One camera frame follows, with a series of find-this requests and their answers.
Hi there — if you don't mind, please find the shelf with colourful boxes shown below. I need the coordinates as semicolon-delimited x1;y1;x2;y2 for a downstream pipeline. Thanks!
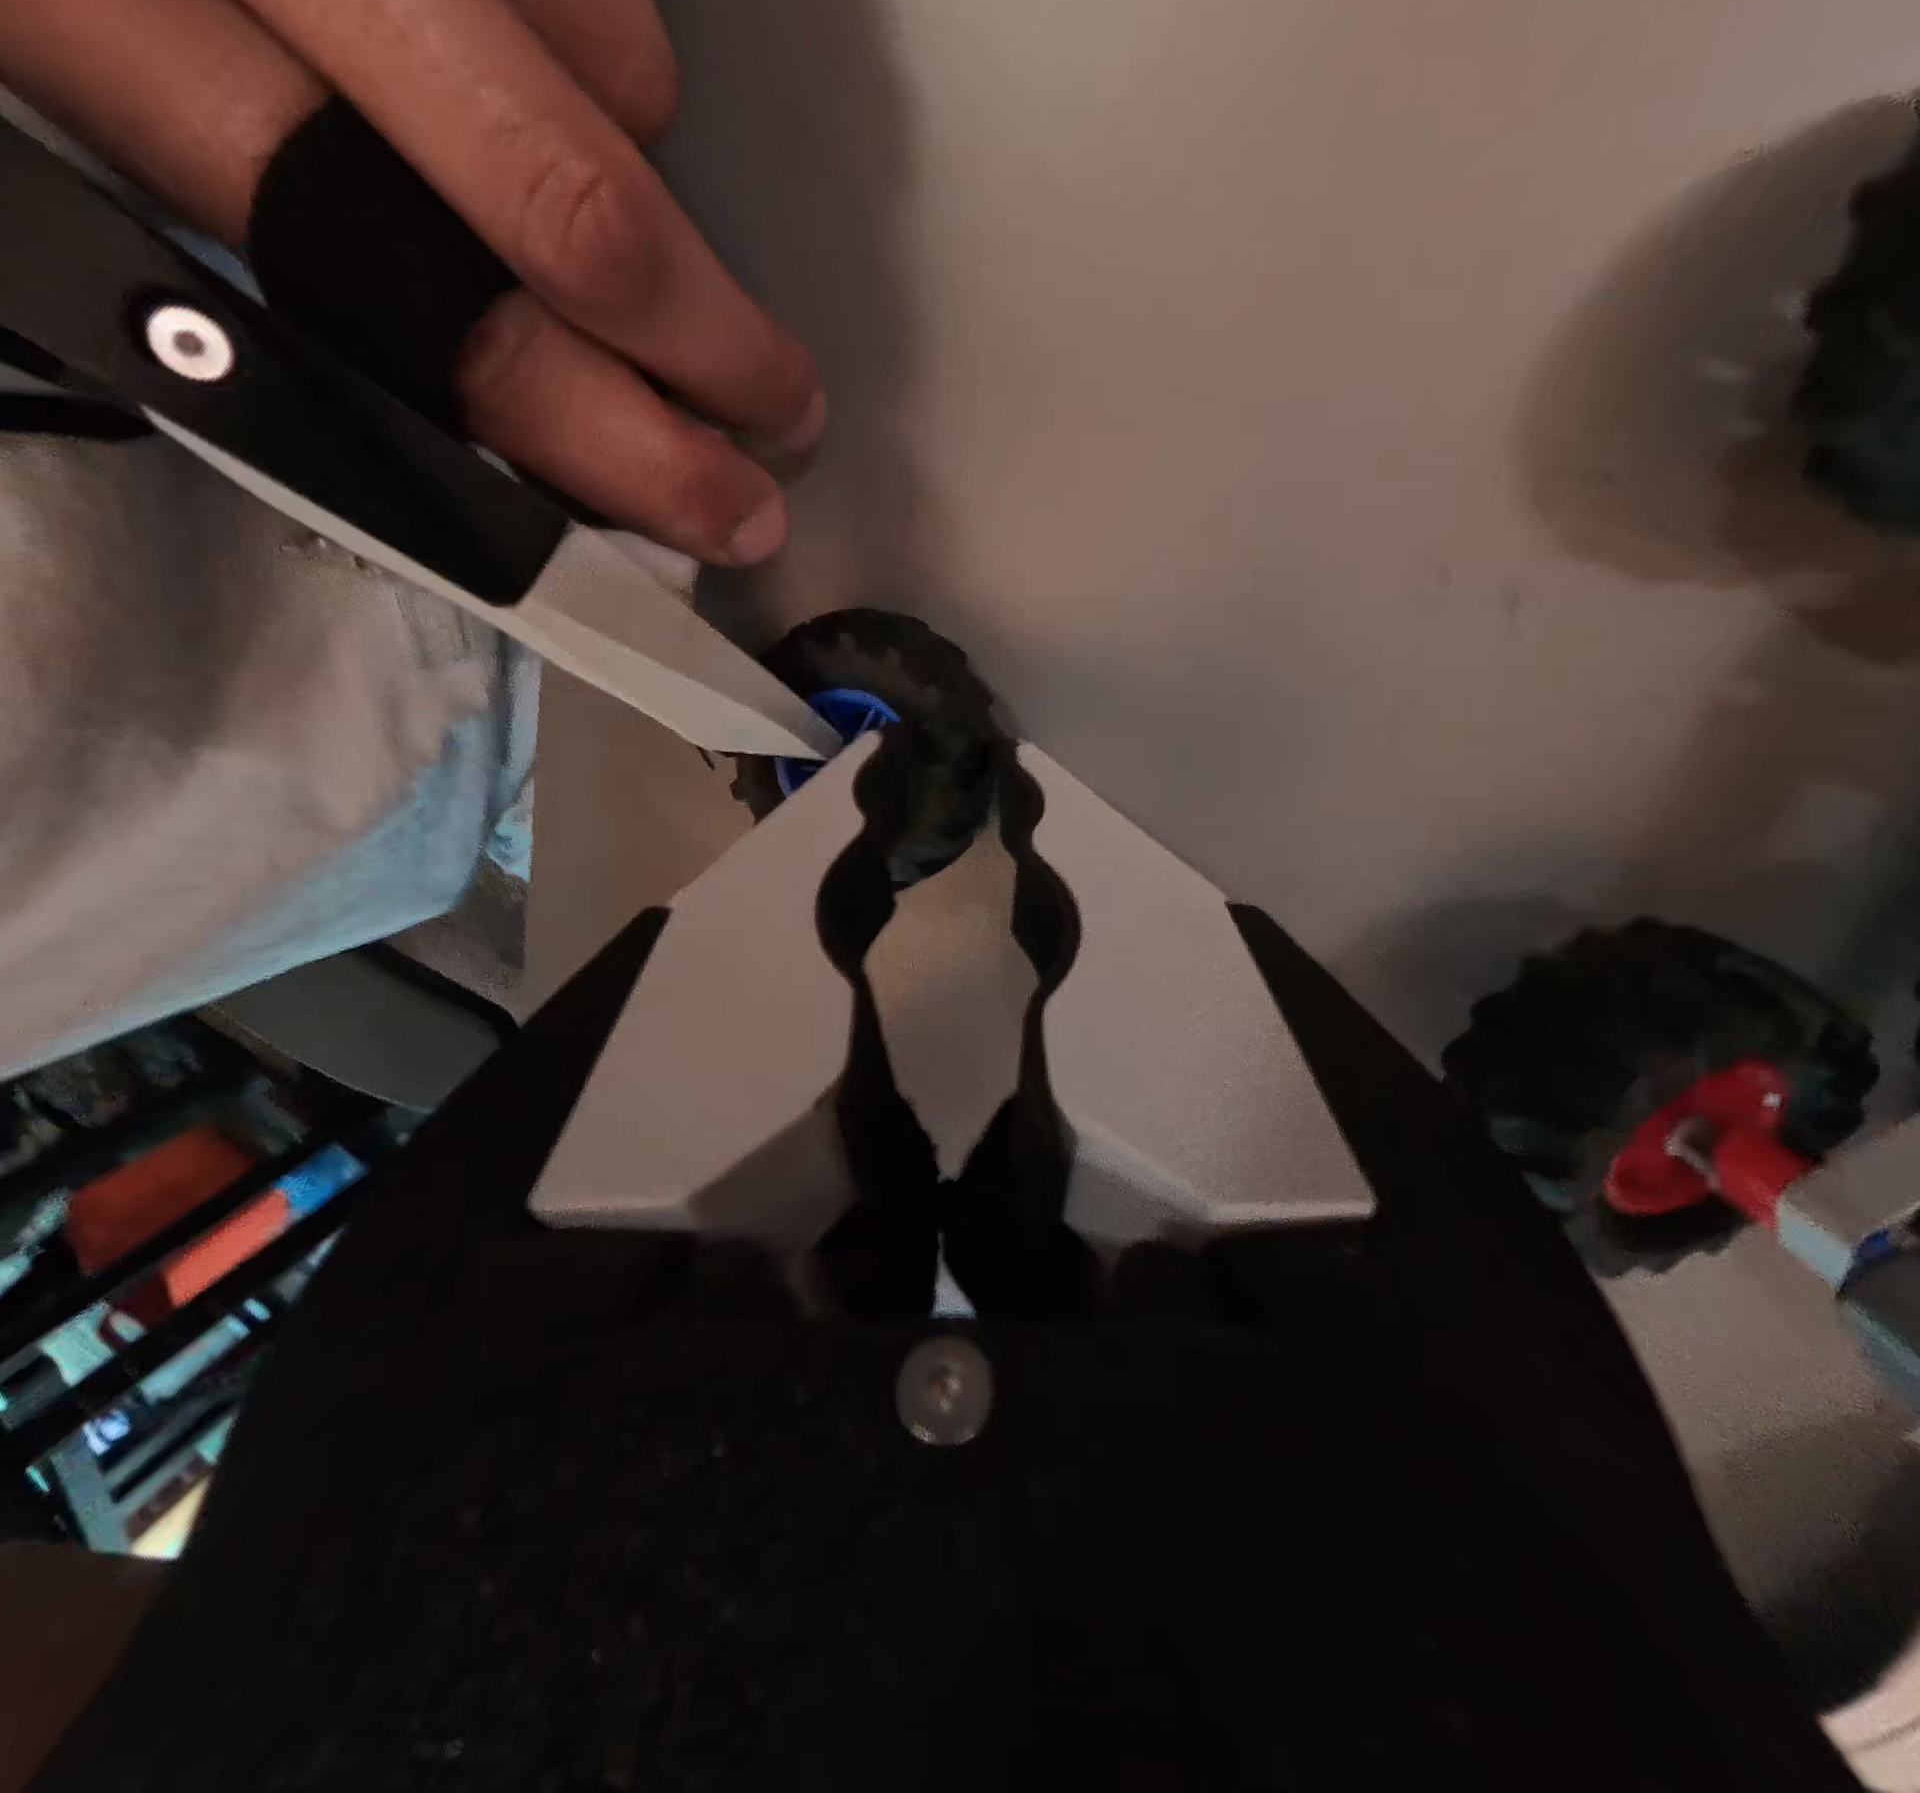
0;1014;519;1563

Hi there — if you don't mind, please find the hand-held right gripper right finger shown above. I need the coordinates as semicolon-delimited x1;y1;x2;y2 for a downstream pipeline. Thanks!
1012;739;1382;1252

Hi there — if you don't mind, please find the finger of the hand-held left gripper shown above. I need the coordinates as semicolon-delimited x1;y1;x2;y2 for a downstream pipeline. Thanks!
147;407;845;763

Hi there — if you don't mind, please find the black lego truck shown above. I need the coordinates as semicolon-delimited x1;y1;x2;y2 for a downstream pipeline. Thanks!
1444;95;1920;1314

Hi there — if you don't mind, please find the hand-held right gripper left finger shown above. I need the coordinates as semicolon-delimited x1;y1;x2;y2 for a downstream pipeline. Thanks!
525;731;908;1239

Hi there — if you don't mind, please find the black toy wheel blue rim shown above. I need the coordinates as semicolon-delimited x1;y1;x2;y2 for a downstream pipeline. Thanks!
739;609;1025;889

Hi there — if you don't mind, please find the person's left hand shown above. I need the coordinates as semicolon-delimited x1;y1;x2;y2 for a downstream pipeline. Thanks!
0;0;829;569

